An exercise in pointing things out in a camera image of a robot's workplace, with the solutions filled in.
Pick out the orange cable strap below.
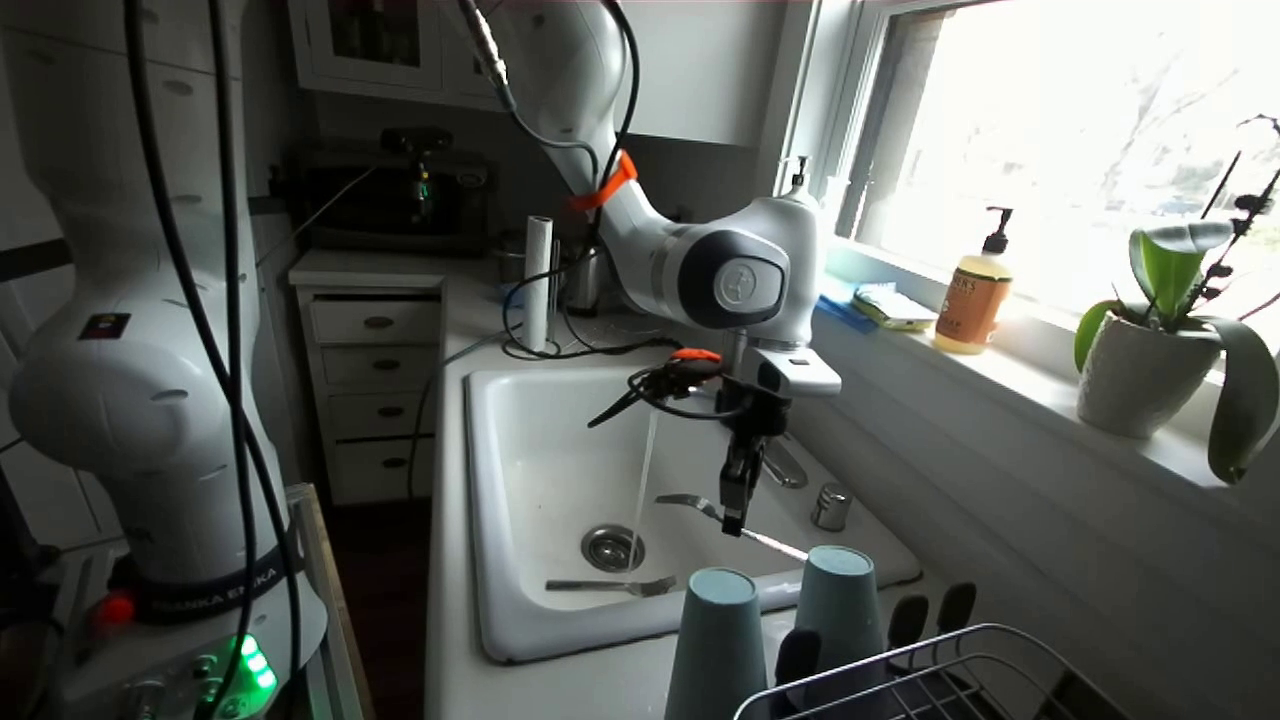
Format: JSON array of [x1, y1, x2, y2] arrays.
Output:
[[563, 142, 644, 223]]

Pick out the chrome sink drain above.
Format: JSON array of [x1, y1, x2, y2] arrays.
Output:
[[575, 520, 649, 575]]

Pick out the amber soap pump bottle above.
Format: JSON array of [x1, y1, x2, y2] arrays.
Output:
[[928, 200, 1021, 359]]

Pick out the chrome sink hole cap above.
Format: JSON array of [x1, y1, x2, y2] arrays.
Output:
[[812, 485, 857, 537]]

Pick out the metal utensil holder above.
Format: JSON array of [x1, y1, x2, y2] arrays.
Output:
[[559, 236, 608, 320]]

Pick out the white drawer cabinet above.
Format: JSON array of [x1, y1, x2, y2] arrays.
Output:
[[287, 247, 452, 511]]

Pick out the silver fork in sink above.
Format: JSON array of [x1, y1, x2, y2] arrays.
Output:
[[539, 570, 684, 601]]

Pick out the yellow sponge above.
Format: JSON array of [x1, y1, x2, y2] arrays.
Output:
[[848, 281, 938, 337]]

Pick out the red button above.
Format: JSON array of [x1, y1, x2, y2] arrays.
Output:
[[86, 589, 138, 638]]

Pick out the white wall cabinet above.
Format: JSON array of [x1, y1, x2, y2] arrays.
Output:
[[620, 0, 790, 153]]

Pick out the thick black base cable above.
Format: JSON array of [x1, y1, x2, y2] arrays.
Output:
[[118, 0, 307, 720]]

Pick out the chrome faucet spout with base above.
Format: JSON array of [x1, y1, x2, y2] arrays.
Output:
[[634, 371, 812, 491]]

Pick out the dish drying rack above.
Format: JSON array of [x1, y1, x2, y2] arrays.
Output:
[[728, 616, 1140, 720]]

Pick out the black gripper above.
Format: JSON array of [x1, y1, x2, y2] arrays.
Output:
[[710, 380, 790, 539]]

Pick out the glass door wall cabinet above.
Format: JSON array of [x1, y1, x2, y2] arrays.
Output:
[[285, 0, 501, 109]]

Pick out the black utensil handle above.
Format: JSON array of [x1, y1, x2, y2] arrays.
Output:
[[889, 593, 931, 654]]

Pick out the potted plant in white pot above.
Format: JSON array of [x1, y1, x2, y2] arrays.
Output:
[[1068, 109, 1280, 491]]

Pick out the white window frame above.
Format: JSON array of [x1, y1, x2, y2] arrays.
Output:
[[777, 0, 1280, 491]]

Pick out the teal plastic cup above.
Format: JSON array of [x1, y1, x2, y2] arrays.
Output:
[[659, 562, 777, 720], [790, 539, 893, 668]]

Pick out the white ceramic sink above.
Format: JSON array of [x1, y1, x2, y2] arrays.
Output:
[[455, 359, 928, 668]]

